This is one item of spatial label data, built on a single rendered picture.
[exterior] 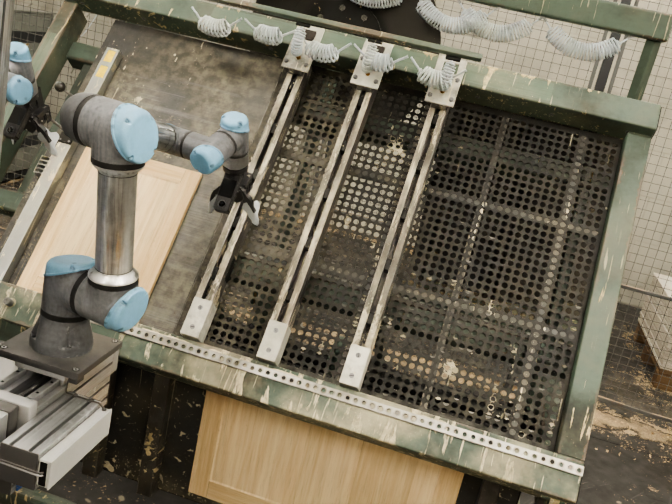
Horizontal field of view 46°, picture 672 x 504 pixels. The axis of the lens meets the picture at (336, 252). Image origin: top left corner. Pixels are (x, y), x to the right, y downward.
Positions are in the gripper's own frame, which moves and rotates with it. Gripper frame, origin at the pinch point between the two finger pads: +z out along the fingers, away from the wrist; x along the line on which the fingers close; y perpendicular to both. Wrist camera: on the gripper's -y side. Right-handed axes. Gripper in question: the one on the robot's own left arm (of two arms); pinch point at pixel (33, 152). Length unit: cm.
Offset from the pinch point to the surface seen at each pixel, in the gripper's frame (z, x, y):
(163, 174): 19.7, -28.5, 27.3
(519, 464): 41, -166, -28
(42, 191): 25.8, 8.4, 9.3
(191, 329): 35, -61, -20
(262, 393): 42, -89, -30
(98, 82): 7, 8, 51
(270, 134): 7, -60, 47
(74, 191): 26.1, -1.2, 13.8
